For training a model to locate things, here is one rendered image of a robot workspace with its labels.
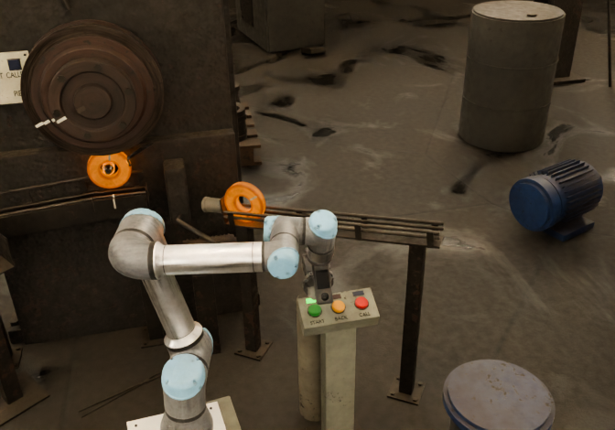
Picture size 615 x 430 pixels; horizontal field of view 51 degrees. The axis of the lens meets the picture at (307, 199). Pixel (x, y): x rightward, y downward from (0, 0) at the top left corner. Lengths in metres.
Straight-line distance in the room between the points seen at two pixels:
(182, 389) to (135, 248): 0.43
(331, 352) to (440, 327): 0.93
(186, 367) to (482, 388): 0.87
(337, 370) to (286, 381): 0.53
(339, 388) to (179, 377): 0.60
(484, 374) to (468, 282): 1.16
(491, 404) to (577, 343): 1.04
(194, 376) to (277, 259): 0.46
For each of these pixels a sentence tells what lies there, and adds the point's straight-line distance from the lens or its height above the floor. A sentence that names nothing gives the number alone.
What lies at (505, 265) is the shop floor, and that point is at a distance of 3.39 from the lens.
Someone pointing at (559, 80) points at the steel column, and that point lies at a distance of 6.02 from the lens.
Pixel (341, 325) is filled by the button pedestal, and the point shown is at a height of 0.57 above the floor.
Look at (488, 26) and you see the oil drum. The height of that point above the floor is 0.82.
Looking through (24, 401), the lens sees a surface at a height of 0.01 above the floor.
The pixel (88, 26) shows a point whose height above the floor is 1.34.
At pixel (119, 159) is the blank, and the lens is 2.49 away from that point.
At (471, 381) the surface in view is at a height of 0.43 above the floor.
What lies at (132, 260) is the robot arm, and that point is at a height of 0.98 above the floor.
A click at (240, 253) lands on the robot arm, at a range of 1.60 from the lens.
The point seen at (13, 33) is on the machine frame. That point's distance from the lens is 2.51.
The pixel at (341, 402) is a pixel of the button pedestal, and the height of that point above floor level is 0.23.
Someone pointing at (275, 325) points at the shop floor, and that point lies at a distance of 2.92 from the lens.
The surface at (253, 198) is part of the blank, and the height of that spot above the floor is 0.74.
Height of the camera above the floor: 1.87
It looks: 29 degrees down
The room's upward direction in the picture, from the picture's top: 1 degrees counter-clockwise
